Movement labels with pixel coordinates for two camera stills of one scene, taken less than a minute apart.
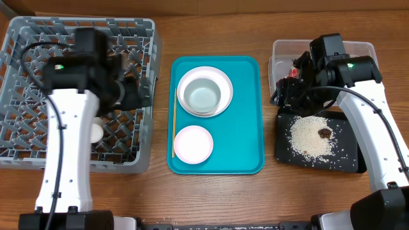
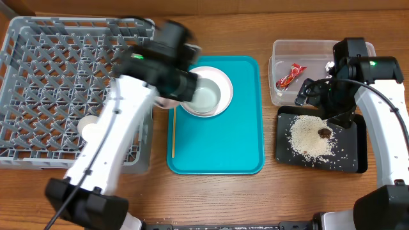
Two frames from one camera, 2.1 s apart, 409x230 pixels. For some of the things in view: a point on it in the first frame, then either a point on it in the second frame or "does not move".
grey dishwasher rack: (25, 42) does not move
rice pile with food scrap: (311, 138) does not move
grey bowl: (202, 95) does not move
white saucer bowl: (193, 144) -> (165, 103)
